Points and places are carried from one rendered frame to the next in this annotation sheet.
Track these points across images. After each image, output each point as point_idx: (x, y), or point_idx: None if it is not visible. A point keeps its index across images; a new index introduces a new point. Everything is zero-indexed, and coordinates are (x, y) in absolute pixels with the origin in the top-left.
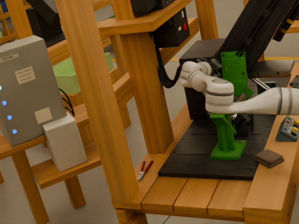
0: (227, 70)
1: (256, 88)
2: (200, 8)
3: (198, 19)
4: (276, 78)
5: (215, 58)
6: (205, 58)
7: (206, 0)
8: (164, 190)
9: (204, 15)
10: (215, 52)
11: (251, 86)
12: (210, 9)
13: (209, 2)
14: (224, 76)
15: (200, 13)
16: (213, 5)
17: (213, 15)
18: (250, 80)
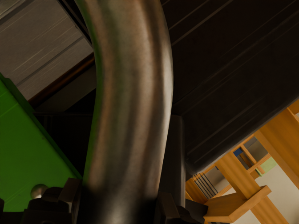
0: (24, 190)
1: (36, 57)
2: (297, 140)
3: (287, 111)
4: (27, 100)
5: (173, 193)
6: (236, 138)
7: (295, 166)
8: None
9: (278, 128)
10: (197, 173)
11: (56, 51)
12: (273, 150)
13: (285, 162)
14: (22, 131)
15: (292, 127)
16: (268, 152)
17: (257, 135)
18: (80, 58)
